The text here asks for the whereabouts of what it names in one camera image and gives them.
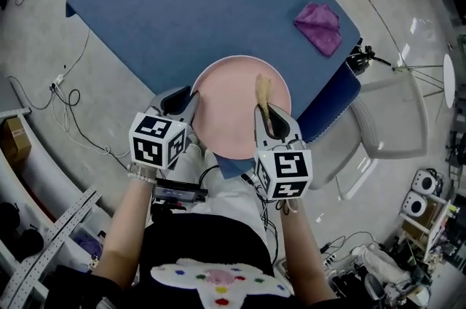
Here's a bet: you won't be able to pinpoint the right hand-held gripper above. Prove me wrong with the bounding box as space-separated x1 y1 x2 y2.
253 102 314 200

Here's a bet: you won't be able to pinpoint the black floor cable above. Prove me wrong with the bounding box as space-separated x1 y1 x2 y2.
50 81 132 161

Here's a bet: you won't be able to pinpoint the white bead bracelet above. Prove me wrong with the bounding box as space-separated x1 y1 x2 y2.
127 162 158 185

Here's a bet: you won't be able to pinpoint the person's right forearm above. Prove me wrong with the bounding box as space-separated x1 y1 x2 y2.
278 203 338 301

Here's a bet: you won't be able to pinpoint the white plastic chair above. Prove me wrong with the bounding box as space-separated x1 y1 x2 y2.
312 76 430 201

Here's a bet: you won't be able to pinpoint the black recorder box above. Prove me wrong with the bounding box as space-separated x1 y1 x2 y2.
152 179 209 202

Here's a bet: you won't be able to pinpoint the clear storage bin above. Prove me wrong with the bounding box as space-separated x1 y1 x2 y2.
68 223 110 272

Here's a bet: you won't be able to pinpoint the white side desk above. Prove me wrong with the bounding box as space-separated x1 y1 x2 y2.
0 76 94 228

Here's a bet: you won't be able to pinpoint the black camera on tripod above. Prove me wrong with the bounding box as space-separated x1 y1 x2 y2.
345 44 393 77

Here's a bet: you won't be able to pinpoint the perforated metal rail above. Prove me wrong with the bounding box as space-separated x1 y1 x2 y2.
0 187 103 305

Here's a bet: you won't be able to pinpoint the white floor cable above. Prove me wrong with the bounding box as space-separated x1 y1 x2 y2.
61 26 91 79

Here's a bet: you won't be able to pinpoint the person's white trousers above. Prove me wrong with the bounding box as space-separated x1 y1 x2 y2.
174 143 269 239

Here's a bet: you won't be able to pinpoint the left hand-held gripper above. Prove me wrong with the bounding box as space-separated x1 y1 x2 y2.
128 85 202 171

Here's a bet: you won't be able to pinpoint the purple cloth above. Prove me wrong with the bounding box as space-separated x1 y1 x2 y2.
293 1 344 56

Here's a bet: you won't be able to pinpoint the blue tablecloth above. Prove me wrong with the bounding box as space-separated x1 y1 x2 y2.
65 0 363 181

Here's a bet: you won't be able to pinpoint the yellow sponge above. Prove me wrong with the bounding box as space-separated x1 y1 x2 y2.
254 73 274 130

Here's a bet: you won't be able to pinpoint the black round helmet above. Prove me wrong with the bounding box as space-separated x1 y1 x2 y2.
0 201 21 228
16 227 45 261

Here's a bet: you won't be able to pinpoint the white round-faced device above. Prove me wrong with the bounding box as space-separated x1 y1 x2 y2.
413 168 440 194
402 190 429 217

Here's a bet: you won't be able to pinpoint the big pink plate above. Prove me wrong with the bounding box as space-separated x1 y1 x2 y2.
191 55 292 160

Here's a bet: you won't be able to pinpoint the person's left forearm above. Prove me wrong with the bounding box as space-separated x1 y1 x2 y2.
90 174 157 281

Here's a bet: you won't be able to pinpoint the black body cable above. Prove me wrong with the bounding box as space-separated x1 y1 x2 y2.
253 172 288 265

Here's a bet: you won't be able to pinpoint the cardboard box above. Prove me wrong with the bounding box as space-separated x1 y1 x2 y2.
0 117 33 165

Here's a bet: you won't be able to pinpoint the person's black top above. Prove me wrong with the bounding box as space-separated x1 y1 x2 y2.
54 212 341 309

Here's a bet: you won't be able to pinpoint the round white side table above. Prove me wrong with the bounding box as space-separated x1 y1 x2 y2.
391 52 458 110

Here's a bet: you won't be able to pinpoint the light wooden rack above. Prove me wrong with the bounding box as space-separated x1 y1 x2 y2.
398 197 458 265

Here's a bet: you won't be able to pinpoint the thin wrist cord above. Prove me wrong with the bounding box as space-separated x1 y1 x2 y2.
278 197 300 216

